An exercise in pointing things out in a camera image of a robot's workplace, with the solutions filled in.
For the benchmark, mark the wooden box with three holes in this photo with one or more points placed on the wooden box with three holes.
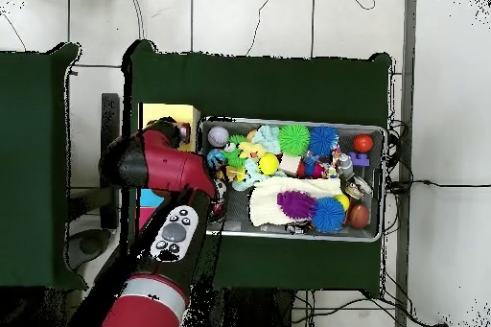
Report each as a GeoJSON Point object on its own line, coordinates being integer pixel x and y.
{"type": "Point", "coordinates": [172, 112]}

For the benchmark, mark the cream muslin cloth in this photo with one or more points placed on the cream muslin cloth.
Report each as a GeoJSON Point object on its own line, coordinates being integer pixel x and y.
{"type": "Point", "coordinates": [268, 200]}

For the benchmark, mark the purple spiky toy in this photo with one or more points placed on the purple spiky toy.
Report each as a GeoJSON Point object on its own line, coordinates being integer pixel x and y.
{"type": "Point", "coordinates": [297, 204]}

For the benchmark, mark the black and white soccer ball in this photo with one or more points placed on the black and white soccer ball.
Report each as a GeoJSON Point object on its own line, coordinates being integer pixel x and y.
{"type": "Point", "coordinates": [221, 187]}

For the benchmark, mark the black upright panel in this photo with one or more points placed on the black upright panel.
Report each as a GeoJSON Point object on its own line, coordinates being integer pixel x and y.
{"type": "Point", "coordinates": [110, 112]}

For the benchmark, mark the blue spiky ball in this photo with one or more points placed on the blue spiky ball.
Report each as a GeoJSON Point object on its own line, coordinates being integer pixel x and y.
{"type": "Point", "coordinates": [324, 141]}
{"type": "Point", "coordinates": [329, 215]}

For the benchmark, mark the dark green side-table cloth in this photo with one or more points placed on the dark green side-table cloth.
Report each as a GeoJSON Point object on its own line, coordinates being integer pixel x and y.
{"type": "Point", "coordinates": [30, 112]}

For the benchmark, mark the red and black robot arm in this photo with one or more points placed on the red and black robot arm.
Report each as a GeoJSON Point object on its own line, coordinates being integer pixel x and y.
{"type": "Point", "coordinates": [165, 162]}

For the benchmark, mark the mint green cloth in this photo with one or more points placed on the mint green cloth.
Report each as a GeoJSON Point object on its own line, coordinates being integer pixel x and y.
{"type": "Point", "coordinates": [270, 139]}

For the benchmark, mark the green spiky ball white nub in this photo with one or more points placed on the green spiky ball white nub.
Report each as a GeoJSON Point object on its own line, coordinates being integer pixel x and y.
{"type": "Point", "coordinates": [294, 140]}

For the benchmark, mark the dark green table cloth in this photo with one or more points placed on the dark green table cloth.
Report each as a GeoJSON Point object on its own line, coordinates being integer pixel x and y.
{"type": "Point", "coordinates": [268, 85]}

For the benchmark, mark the yellow tennis ball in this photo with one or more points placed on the yellow tennis ball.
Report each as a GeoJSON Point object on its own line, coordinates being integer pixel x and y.
{"type": "Point", "coordinates": [268, 164]}

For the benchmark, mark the green spiky ball with eyes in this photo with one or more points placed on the green spiky ball with eyes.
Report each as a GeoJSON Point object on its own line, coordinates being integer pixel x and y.
{"type": "Point", "coordinates": [236, 158]}

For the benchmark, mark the shallow mesh bin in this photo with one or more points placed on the shallow mesh bin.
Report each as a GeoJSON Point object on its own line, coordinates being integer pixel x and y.
{"type": "Point", "coordinates": [372, 227]}

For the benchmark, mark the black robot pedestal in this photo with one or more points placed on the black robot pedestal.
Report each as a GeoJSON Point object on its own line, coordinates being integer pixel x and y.
{"type": "Point", "coordinates": [249, 311]}

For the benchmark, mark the blue globe ball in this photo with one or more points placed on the blue globe ball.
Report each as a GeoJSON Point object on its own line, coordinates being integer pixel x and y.
{"type": "Point", "coordinates": [215, 159]}

